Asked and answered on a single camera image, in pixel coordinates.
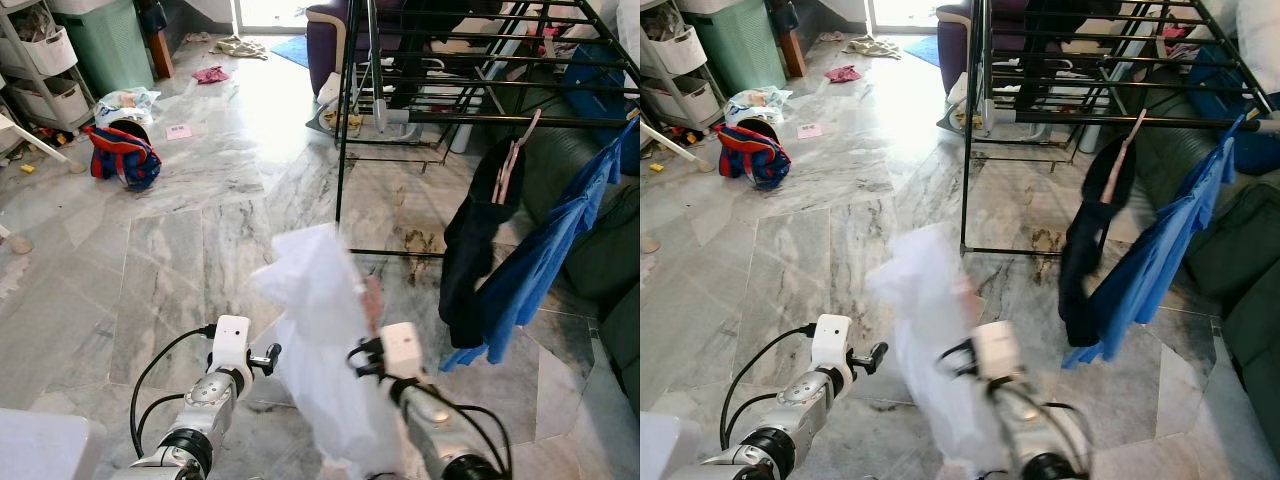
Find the navy garment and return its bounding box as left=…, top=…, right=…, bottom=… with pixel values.
left=1058, top=135, right=1141, bottom=349
left=438, top=135, right=529, bottom=349

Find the black drying rack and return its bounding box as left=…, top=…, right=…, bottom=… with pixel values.
left=958, top=0, right=1280, bottom=256
left=335, top=0, right=641, bottom=259

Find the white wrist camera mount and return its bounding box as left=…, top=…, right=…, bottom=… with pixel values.
left=378, top=322, right=423, bottom=381
left=810, top=314, right=854, bottom=371
left=210, top=315, right=253, bottom=371
left=972, top=320, right=1023, bottom=381

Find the brown wooden furniture leg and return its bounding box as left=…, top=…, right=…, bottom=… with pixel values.
left=770, top=5, right=808, bottom=79
left=140, top=5, right=176, bottom=81

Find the green sofa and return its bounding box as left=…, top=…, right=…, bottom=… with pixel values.
left=520, top=100, right=641, bottom=411
left=1130, top=100, right=1280, bottom=461

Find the white shirt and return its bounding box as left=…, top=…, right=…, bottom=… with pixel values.
left=250, top=225, right=406, bottom=476
left=865, top=225, right=1006, bottom=476

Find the beige cloth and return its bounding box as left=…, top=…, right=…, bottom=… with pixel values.
left=845, top=35, right=901, bottom=59
left=212, top=35, right=269, bottom=61

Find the black garment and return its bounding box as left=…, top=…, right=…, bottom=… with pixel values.
left=395, top=0, right=471, bottom=106
left=1020, top=0, right=1096, bottom=106

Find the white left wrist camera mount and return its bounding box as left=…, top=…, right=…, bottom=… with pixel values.
left=210, top=315, right=253, bottom=371
left=810, top=314, right=854, bottom=371

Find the short black left arm cable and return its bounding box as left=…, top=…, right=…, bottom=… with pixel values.
left=140, top=393, right=191, bottom=441
left=735, top=390, right=791, bottom=441

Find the long black left arm cable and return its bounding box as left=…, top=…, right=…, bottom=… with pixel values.
left=722, top=323, right=816, bottom=451
left=130, top=325, right=216, bottom=456

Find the white printed plastic bag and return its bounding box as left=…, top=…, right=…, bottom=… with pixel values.
left=725, top=87, right=793, bottom=129
left=95, top=87, right=161, bottom=129

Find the blue garment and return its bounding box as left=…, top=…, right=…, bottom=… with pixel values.
left=1062, top=115, right=1246, bottom=371
left=440, top=115, right=639, bottom=373

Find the white pillow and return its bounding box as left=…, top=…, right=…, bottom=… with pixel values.
left=1235, top=0, right=1280, bottom=96
left=612, top=0, right=641, bottom=46

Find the blue floor mat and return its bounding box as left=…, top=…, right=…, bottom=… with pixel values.
left=270, top=35, right=311, bottom=69
left=905, top=35, right=946, bottom=69

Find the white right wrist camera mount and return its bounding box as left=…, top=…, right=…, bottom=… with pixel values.
left=378, top=322, right=423, bottom=381
left=972, top=320, right=1023, bottom=381

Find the purple armchair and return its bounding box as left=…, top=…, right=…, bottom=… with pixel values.
left=305, top=0, right=353, bottom=96
left=935, top=0, right=986, bottom=96

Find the red and blue bag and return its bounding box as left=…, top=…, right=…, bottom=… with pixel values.
left=82, top=122, right=163, bottom=193
left=715, top=122, right=793, bottom=191

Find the white storage bin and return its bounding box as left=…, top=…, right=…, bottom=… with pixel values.
left=5, top=22, right=79, bottom=76
left=10, top=80, right=91, bottom=126
left=645, top=25, right=709, bottom=76
left=650, top=78, right=723, bottom=123

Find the mauve clothes hanger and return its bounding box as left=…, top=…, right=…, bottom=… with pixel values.
left=1100, top=108, right=1149, bottom=206
left=495, top=108, right=543, bottom=206

